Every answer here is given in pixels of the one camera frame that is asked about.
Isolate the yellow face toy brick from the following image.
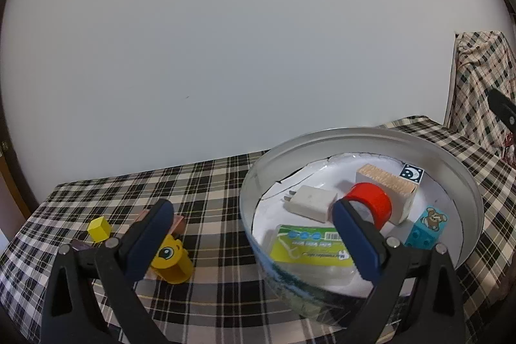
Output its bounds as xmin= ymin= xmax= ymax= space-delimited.
xmin=150 ymin=235 xmax=194 ymax=285

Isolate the red tape roll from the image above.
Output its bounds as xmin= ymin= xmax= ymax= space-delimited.
xmin=344 ymin=182 xmax=392 ymax=230

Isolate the pink brown case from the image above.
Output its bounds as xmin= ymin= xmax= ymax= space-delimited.
xmin=135 ymin=210 xmax=186 ymax=237

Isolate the cyan bear toy brick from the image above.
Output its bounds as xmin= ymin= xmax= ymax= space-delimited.
xmin=404 ymin=206 xmax=449 ymax=250

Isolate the round metal tin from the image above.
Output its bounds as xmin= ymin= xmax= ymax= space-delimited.
xmin=240 ymin=127 xmax=484 ymax=328

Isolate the small yellow cube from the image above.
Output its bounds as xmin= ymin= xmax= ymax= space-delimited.
xmin=87 ymin=217 xmax=112 ymax=243

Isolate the white moon toy brick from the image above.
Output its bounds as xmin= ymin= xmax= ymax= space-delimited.
xmin=399 ymin=163 xmax=425 ymax=184

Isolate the green white floss packet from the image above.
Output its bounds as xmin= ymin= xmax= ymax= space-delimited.
xmin=269 ymin=224 xmax=353 ymax=268

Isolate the black white plaid tablecloth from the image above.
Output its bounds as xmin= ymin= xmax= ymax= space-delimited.
xmin=1 ymin=116 xmax=515 ymax=343

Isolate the white rectangular paper box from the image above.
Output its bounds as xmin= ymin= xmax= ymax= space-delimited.
xmin=355 ymin=164 xmax=418 ymax=225

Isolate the white power adapter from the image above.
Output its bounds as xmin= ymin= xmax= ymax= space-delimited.
xmin=283 ymin=185 xmax=337 ymax=223

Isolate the plaid covered furniture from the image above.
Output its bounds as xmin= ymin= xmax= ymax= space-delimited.
xmin=444 ymin=31 xmax=515 ymax=166

